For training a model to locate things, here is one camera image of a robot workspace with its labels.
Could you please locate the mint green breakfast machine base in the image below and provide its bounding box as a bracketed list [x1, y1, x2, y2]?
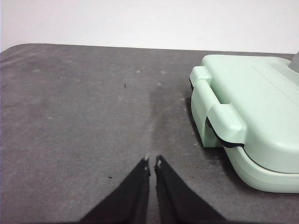
[191, 79, 299, 195]

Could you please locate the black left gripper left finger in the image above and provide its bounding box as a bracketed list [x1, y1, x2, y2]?
[78, 156, 151, 224]

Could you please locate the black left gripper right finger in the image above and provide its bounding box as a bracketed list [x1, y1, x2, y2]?
[154, 154, 228, 224]

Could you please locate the mint green griddle lid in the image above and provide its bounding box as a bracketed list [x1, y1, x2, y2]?
[189, 52, 299, 175]

